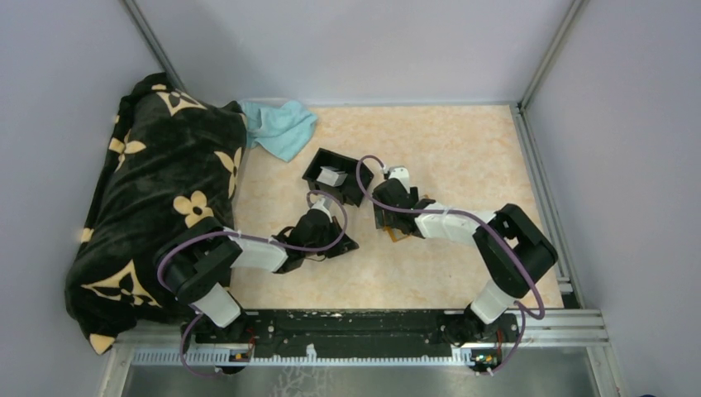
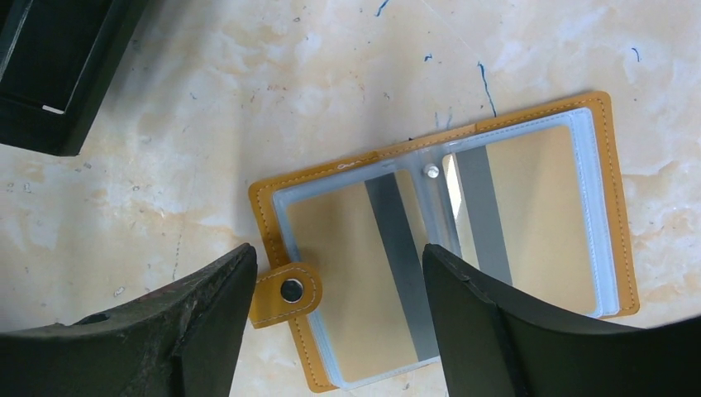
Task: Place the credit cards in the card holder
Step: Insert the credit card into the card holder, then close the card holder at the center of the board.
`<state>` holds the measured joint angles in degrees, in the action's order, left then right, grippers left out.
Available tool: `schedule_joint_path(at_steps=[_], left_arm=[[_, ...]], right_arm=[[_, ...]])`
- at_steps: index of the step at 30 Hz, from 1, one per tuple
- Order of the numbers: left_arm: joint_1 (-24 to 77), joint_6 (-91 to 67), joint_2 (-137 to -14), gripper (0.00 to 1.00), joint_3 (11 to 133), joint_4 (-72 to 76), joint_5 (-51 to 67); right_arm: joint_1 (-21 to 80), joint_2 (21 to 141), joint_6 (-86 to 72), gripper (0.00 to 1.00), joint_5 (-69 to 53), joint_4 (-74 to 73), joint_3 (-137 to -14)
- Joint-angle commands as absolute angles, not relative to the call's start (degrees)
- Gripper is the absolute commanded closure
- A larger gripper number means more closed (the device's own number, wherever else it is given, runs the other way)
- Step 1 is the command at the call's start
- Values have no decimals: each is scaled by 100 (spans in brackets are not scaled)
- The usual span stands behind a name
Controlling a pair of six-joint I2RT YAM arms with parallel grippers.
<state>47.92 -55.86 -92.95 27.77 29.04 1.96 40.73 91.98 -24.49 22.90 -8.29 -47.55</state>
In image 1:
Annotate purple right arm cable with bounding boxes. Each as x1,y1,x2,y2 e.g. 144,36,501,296
355,155,547,376

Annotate light blue cloth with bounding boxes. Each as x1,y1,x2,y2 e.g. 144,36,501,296
240,101,318,162

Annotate aluminium frame rail front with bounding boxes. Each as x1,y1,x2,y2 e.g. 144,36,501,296
117,309,608,366

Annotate black card tray box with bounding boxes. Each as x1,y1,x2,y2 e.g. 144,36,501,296
302,148,374,208

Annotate tan leather card holder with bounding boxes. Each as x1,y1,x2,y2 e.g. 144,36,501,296
383,226,412,242

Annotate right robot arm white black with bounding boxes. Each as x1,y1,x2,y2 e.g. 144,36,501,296
372,166,558,341

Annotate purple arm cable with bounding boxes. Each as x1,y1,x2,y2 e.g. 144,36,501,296
355,155,547,376
156,189,350,379

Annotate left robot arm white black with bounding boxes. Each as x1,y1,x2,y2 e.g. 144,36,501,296
154,195,359,342

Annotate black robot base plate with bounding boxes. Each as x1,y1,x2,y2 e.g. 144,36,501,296
182,309,520,359

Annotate silver cards in tray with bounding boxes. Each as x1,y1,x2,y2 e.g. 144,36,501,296
316,166,347,188

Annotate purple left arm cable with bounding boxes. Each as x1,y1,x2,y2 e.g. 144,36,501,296
156,189,350,379

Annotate black floral blanket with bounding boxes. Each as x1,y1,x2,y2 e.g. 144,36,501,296
64,73,247,354

